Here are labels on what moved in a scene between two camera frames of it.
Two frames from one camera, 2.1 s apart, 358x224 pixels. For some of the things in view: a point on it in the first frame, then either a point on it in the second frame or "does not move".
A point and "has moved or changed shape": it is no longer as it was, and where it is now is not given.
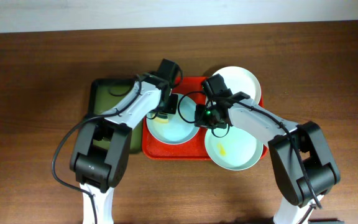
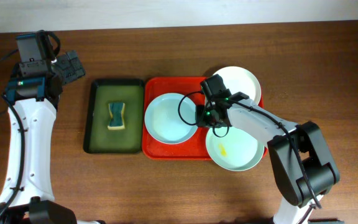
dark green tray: x=107 y=93 does not move
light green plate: x=237 y=150 does not move
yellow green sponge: x=162 y=121 has moved or changed shape
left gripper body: x=171 y=106 -> x=70 y=66
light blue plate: x=181 y=127 does not move
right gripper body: x=201 y=119 does not move
